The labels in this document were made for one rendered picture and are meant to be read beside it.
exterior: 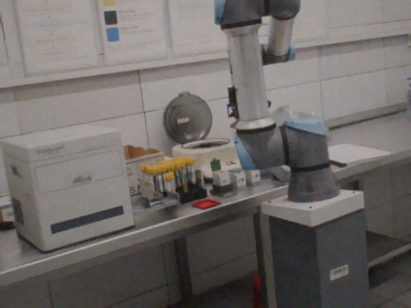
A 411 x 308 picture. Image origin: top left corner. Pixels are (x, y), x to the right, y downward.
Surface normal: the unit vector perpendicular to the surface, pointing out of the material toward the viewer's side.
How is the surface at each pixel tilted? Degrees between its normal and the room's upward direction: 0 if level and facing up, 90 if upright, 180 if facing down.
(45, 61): 92
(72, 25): 94
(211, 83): 90
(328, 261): 90
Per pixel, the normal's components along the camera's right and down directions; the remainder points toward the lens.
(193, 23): 0.54, 0.15
